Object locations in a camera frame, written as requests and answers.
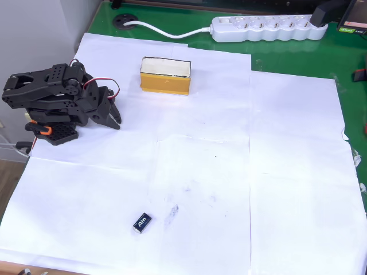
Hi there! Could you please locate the yellow box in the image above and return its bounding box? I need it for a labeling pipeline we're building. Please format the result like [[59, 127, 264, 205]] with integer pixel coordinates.
[[139, 56, 192, 97]]

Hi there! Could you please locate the dark blue Ain block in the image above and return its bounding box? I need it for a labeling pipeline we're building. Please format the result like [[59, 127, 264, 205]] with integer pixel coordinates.
[[132, 211, 153, 234]]

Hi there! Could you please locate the green desk mat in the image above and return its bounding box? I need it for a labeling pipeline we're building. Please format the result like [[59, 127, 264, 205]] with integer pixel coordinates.
[[87, 0, 367, 213]]

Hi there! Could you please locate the white power strip cable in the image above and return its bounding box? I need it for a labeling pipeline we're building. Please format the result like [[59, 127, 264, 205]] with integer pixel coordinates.
[[123, 20, 214, 39]]

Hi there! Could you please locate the black power adapter plug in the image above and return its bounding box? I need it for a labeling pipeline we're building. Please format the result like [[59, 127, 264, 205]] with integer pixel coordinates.
[[311, 0, 356, 28]]

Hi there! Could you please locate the white paper table cover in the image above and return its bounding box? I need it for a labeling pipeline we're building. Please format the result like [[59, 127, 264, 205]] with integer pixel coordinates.
[[0, 32, 367, 275]]

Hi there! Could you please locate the red black gripper servo cable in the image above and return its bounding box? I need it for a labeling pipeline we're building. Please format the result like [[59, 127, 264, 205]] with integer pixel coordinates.
[[82, 77, 121, 100]]

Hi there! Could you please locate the black orange table clamp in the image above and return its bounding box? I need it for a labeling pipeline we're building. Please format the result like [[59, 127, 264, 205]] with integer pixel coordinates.
[[15, 119, 53, 155]]

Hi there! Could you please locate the thin white cable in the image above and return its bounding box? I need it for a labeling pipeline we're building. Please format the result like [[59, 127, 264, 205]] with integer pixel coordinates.
[[0, 133, 31, 159]]

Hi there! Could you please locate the black box with green label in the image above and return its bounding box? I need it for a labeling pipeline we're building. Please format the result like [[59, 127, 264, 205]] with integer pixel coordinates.
[[337, 0, 367, 36]]

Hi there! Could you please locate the black desk cable grommet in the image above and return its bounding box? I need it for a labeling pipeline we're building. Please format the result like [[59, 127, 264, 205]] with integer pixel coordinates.
[[112, 13, 139, 30]]

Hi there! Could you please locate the red and black small tool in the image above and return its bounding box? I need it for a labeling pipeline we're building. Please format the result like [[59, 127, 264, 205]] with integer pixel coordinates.
[[352, 68, 367, 83]]

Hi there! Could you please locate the white power strip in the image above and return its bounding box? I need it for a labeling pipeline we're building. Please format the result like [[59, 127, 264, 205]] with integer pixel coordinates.
[[210, 14, 329, 43]]

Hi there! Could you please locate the red black arm servo cable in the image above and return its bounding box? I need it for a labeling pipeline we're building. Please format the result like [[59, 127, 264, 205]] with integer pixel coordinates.
[[69, 58, 86, 71]]

